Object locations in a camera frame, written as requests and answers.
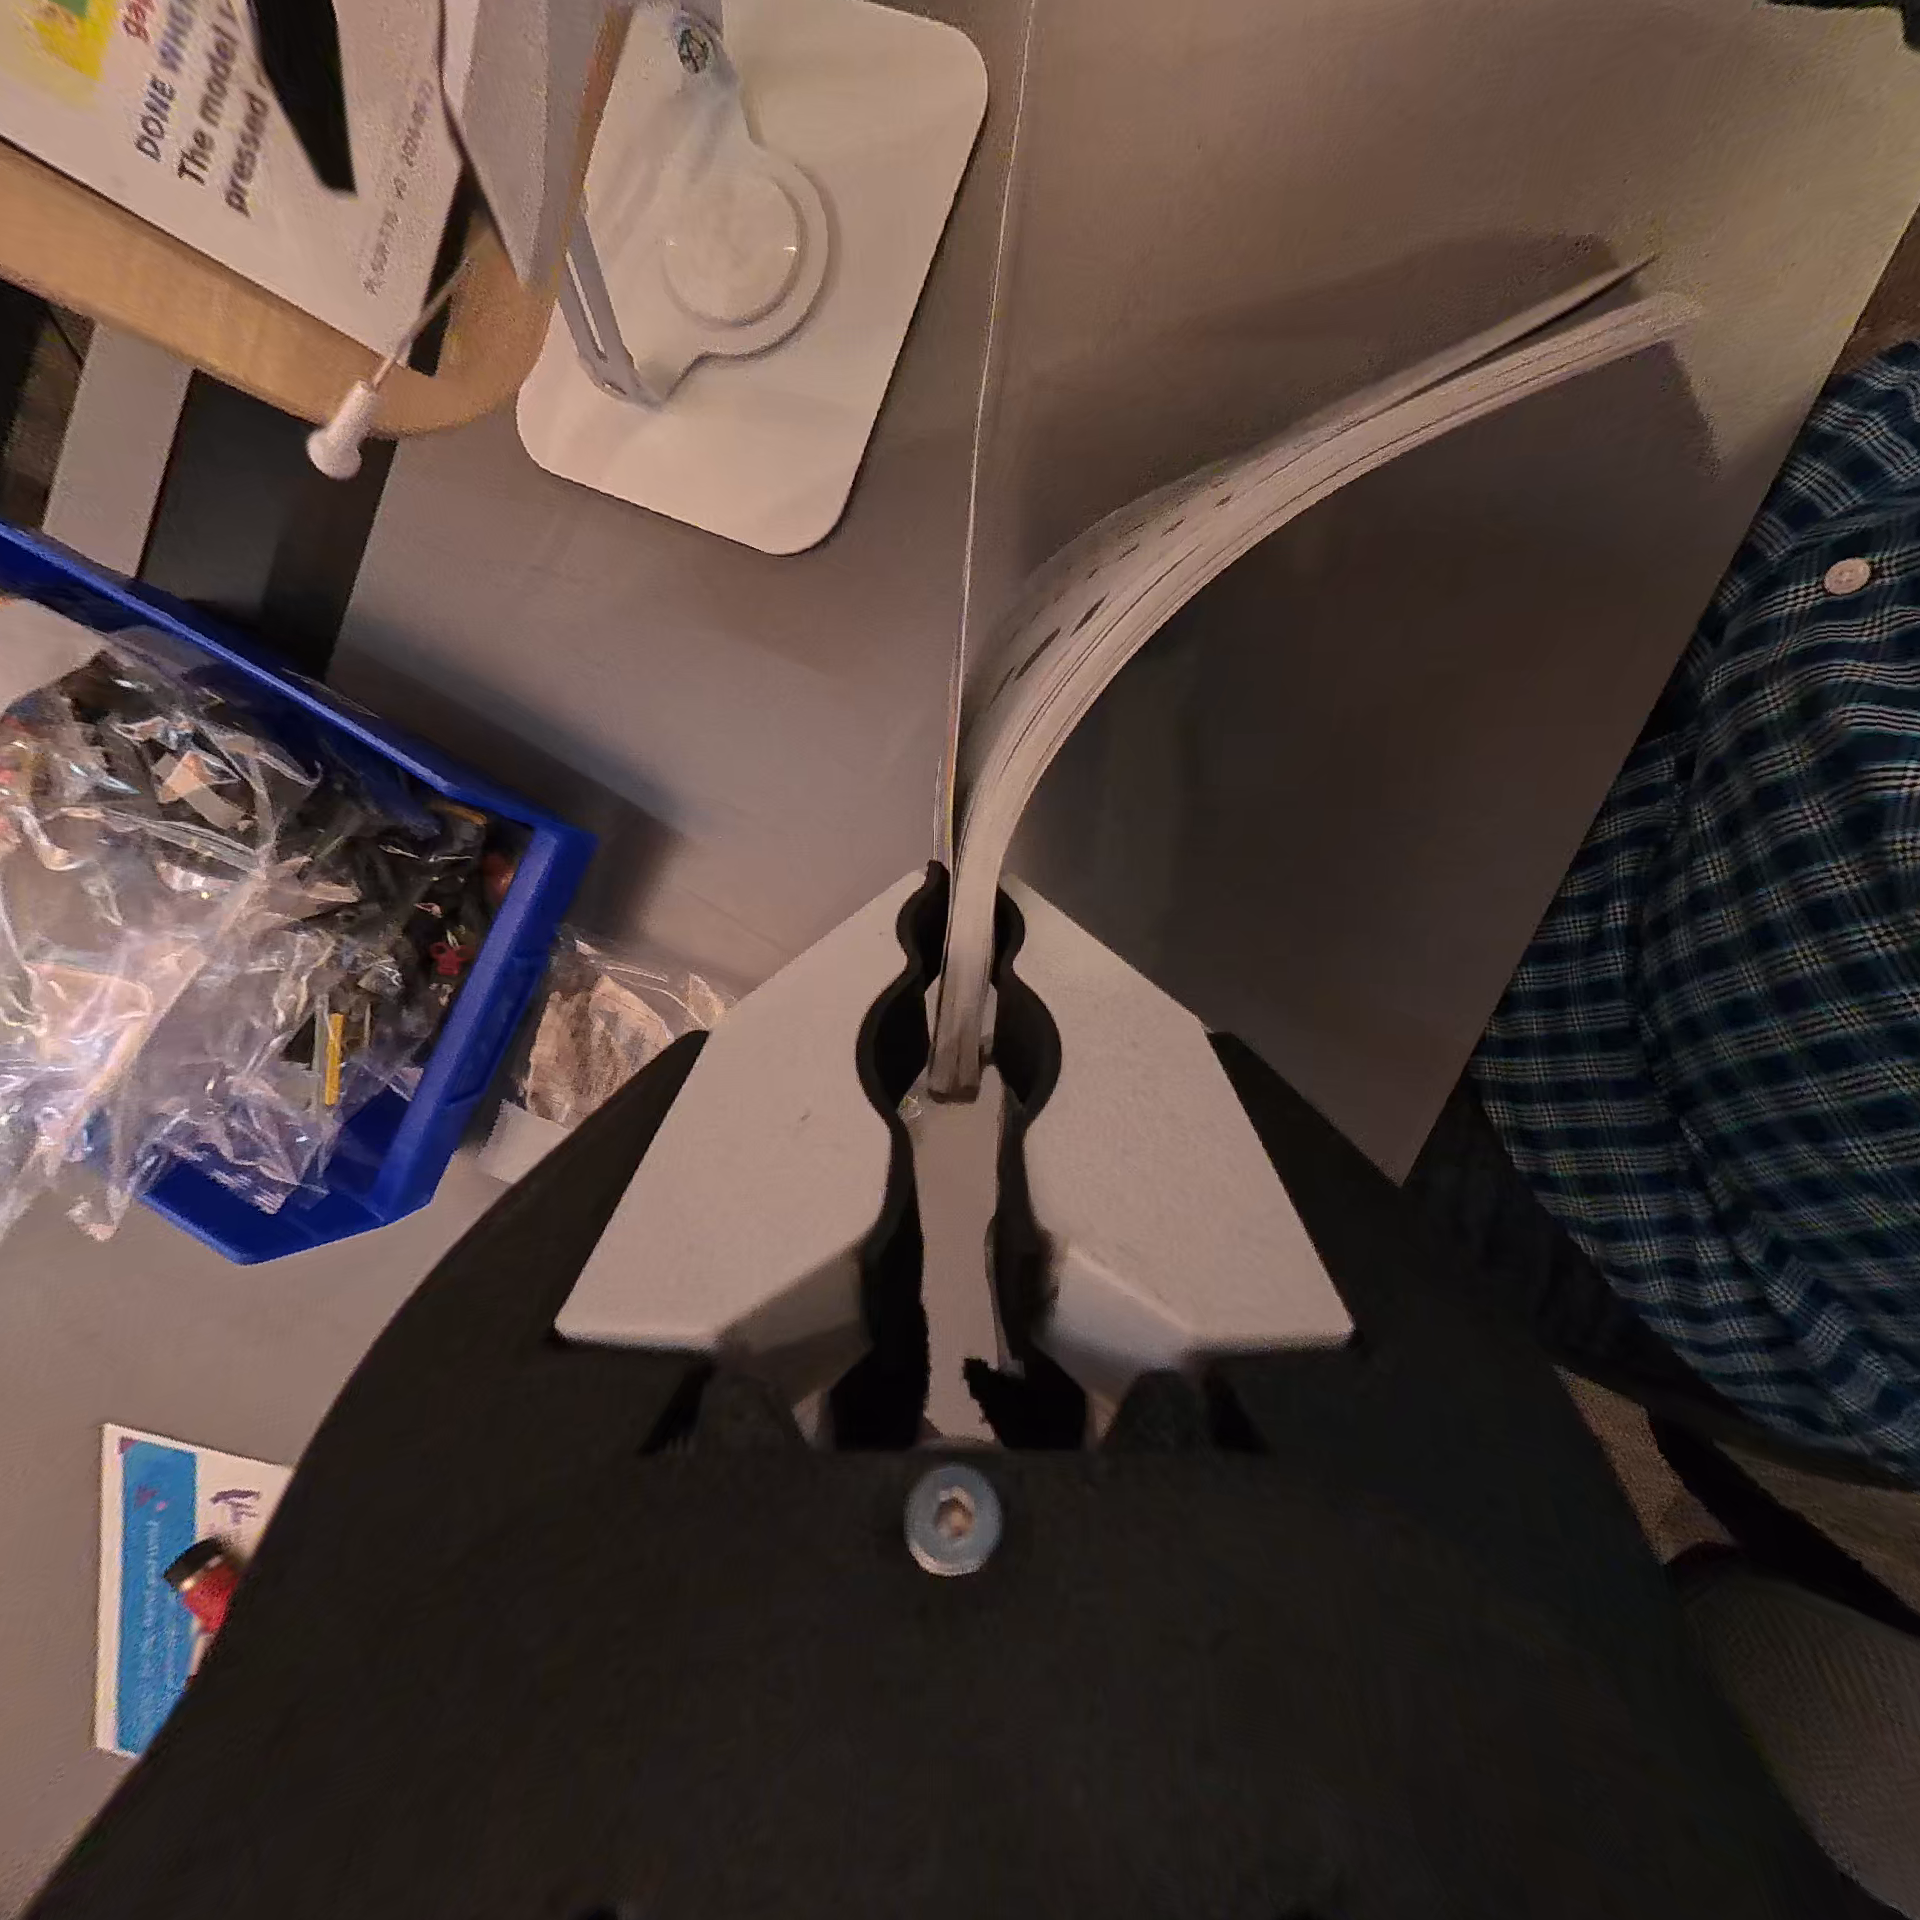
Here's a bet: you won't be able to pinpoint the clear bags of lego pieces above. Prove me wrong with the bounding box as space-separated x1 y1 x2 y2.
0 622 515 1247

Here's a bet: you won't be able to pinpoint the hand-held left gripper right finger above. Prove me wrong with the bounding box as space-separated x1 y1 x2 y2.
989 882 1355 1413

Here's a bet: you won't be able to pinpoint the blue plastic bin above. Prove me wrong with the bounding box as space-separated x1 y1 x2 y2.
0 516 598 1269

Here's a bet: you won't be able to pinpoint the lego instruction booklet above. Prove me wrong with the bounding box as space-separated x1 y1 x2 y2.
927 0 1705 1103

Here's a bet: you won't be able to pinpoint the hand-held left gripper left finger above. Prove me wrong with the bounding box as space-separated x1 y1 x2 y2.
555 871 943 1426

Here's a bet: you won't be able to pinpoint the printed task instruction sheet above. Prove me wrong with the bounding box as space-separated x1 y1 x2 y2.
0 0 471 349

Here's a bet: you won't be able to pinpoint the blue and white card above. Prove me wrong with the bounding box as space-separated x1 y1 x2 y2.
94 1422 296 1760

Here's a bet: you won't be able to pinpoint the clear bag of lego pieces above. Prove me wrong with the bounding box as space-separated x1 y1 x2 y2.
509 931 741 1130

